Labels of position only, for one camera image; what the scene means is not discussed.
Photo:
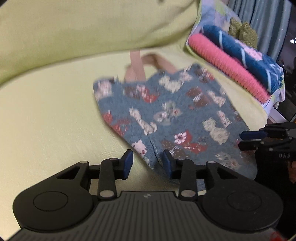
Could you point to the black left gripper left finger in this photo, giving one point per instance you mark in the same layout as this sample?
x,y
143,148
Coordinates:
x,y
67,198

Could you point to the olive green knit item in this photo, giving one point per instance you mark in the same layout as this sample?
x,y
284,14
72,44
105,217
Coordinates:
x,y
243,32

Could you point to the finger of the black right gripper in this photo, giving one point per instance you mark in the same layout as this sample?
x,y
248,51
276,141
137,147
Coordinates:
x,y
253,135
251,145

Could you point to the light green sofa cover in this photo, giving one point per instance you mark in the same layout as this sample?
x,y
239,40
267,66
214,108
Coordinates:
x,y
51,54

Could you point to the blue patchwork cat shopping bag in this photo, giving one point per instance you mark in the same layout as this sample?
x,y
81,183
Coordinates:
x,y
187,112

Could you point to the pink ribbed knit roll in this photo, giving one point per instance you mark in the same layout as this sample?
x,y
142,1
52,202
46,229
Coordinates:
x,y
203,47

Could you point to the navy patterned folded towel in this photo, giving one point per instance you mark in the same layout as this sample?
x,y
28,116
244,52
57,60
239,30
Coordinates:
x,y
260,65

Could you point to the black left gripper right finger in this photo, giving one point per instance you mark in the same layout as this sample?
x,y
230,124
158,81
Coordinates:
x,y
225,197

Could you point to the pastel patchwork cloth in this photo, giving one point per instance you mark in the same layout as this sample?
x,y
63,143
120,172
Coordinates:
x,y
218,14

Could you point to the grey blue curtain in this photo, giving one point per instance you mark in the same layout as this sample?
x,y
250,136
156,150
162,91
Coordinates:
x,y
269,18

